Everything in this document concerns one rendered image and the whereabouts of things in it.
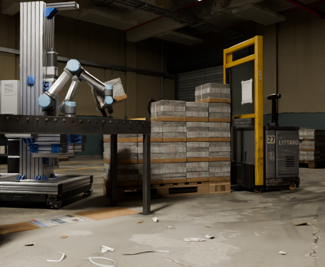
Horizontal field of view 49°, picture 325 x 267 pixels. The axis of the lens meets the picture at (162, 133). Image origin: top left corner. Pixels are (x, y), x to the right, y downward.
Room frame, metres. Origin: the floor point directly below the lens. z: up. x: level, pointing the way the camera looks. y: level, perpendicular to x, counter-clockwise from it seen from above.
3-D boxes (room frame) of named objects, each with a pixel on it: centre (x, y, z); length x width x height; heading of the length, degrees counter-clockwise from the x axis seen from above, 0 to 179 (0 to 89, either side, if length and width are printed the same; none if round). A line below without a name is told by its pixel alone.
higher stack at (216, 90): (4.41, -0.61, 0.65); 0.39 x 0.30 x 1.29; 22
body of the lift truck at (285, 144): (4.71, -1.35, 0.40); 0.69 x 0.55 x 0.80; 22
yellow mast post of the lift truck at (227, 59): (4.87, -0.89, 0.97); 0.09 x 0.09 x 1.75; 22
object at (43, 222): (2.83, 0.81, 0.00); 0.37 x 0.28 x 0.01; 132
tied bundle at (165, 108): (4.19, -0.06, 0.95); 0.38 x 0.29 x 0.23; 22
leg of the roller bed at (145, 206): (3.09, 0.14, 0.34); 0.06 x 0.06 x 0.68; 42
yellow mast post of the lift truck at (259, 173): (4.26, -1.13, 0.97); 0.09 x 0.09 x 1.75; 22
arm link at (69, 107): (3.95, 1.02, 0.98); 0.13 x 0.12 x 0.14; 39
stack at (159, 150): (4.14, 0.07, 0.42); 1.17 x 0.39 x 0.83; 112
